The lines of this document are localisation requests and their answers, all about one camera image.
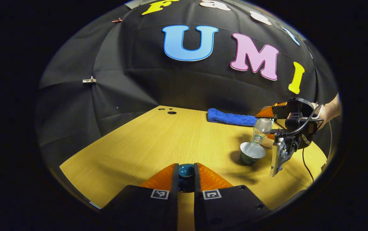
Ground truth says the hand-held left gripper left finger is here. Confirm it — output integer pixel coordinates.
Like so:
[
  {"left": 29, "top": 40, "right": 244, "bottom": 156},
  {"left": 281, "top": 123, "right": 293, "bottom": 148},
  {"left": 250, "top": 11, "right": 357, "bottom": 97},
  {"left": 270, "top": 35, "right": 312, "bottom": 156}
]
[{"left": 102, "top": 163, "right": 179, "bottom": 231}]

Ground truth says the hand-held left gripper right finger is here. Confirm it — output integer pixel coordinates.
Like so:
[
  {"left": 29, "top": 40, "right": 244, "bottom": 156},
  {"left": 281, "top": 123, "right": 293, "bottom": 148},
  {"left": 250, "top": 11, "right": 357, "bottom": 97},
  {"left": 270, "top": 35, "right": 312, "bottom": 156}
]
[{"left": 194, "top": 162, "right": 272, "bottom": 231}]

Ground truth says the clear plastic water bottle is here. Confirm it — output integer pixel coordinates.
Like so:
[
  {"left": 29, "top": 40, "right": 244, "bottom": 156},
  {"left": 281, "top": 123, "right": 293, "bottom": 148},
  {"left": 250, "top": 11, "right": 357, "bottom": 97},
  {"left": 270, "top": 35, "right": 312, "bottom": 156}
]
[{"left": 251, "top": 117, "right": 273, "bottom": 147}]

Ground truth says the dark teal teacup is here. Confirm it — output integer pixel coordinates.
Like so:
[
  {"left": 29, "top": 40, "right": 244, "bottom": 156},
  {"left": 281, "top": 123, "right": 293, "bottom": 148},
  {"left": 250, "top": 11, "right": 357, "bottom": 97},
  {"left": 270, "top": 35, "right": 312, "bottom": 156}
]
[{"left": 239, "top": 142, "right": 267, "bottom": 166}]

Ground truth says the blue towel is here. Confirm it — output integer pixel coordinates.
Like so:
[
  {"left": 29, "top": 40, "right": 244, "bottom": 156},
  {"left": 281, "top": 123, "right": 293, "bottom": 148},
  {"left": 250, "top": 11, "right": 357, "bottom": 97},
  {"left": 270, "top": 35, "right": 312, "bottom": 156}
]
[{"left": 207, "top": 108, "right": 258, "bottom": 126}]

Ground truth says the black backdrop cloth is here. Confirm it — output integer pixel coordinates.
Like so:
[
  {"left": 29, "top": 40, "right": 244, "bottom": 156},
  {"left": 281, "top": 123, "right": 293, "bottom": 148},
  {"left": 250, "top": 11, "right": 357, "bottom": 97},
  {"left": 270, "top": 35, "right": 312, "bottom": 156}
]
[{"left": 35, "top": 0, "right": 340, "bottom": 167}]

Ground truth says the black cable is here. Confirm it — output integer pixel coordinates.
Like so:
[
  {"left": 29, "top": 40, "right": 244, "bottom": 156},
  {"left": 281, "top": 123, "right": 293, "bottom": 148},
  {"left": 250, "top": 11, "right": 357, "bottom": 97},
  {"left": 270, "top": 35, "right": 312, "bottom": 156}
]
[{"left": 282, "top": 104, "right": 332, "bottom": 183}]

